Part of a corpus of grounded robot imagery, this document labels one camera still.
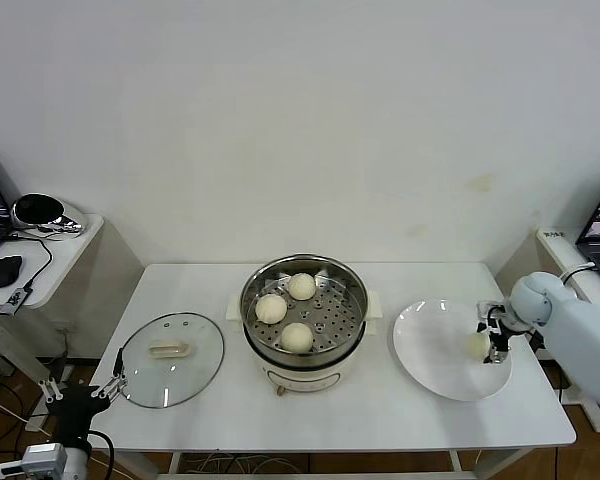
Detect round white plate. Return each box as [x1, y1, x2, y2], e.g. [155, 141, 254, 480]
[392, 298, 514, 403]

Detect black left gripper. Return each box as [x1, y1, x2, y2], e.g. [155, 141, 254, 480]
[38, 347, 130, 442]

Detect white side table with mouse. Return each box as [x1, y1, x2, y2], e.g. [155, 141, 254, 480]
[0, 213, 106, 434]

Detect perforated steel steamer basket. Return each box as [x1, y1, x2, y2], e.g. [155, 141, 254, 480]
[239, 254, 369, 358]

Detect white and black adapter cable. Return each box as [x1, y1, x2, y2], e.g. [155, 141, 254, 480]
[529, 262, 596, 351]

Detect black computer mouse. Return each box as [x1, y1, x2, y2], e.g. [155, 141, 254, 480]
[0, 254, 25, 289]

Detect white side table with label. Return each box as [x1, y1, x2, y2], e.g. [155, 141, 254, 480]
[534, 227, 600, 434]

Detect grey usb hub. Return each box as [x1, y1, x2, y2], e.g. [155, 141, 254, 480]
[0, 287, 34, 317]

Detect white steamed baozi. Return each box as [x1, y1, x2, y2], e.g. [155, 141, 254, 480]
[464, 333, 491, 362]
[279, 322, 314, 354]
[255, 293, 288, 325]
[287, 273, 316, 301]

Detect round glass pot lid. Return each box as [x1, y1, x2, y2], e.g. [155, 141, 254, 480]
[114, 312, 226, 410]

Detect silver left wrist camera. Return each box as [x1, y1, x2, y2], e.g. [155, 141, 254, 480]
[0, 442, 65, 480]

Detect white main table frame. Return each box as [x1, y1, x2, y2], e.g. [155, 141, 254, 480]
[168, 449, 481, 480]

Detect cream electric cooker base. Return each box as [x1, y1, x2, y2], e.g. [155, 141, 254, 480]
[226, 292, 384, 399]

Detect chrome silver headset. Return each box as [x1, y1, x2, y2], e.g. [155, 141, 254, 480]
[10, 193, 85, 243]

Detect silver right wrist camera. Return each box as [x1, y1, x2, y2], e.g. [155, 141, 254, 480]
[476, 299, 505, 321]

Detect black usb cable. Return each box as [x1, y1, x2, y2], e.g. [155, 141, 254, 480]
[4, 232, 53, 292]

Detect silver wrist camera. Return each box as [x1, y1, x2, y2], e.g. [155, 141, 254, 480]
[476, 299, 505, 321]
[0, 442, 65, 480]

